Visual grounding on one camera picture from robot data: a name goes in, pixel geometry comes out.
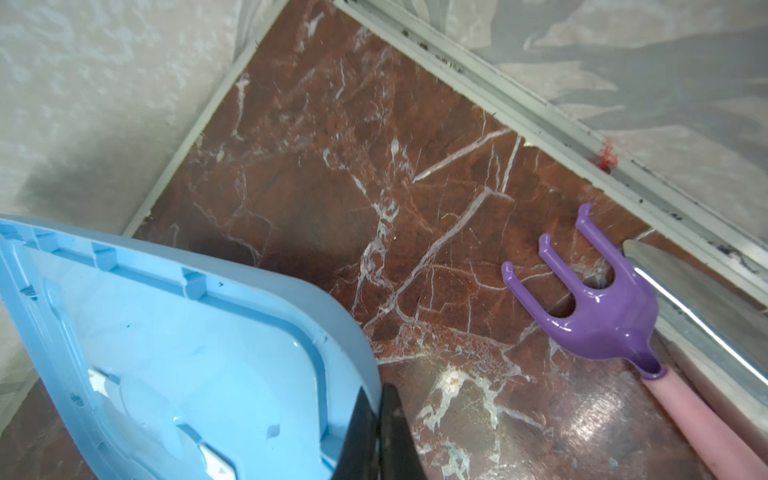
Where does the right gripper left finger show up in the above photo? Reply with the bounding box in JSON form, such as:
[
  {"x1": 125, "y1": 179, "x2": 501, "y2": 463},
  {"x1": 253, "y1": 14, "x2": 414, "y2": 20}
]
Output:
[{"x1": 331, "y1": 389, "x2": 379, "y2": 480}]

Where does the blue plastic bin lid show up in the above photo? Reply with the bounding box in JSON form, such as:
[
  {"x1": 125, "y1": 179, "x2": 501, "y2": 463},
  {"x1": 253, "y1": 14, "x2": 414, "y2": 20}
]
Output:
[{"x1": 1, "y1": 216, "x2": 381, "y2": 479}]

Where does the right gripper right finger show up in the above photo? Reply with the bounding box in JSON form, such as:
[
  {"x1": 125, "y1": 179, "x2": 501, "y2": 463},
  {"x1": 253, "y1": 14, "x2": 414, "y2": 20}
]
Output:
[{"x1": 379, "y1": 383, "x2": 427, "y2": 480}]

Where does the purple rake pink handle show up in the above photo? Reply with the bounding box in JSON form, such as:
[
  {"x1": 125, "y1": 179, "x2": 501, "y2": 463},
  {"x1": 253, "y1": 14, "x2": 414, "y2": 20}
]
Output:
[{"x1": 501, "y1": 204, "x2": 767, "y2": 479}]

